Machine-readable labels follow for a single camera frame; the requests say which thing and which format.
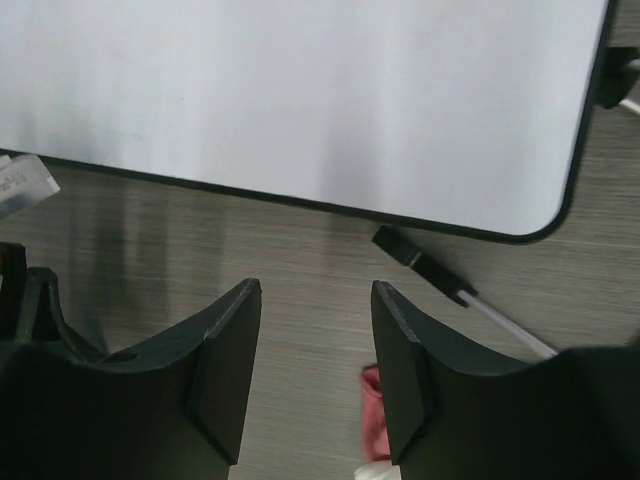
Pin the folded pink t shirt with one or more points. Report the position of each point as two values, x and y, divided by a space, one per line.
374 427

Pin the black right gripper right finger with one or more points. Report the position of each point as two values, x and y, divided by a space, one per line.
456 409

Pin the folded white t shirt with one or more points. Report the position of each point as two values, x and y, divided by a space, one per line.
378 470

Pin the black wire stand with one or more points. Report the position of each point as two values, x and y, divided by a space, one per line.
619 75

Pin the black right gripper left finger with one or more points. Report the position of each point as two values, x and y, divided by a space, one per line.
170 407

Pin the small whiteboard with red writing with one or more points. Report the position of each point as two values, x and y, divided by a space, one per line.
466 117

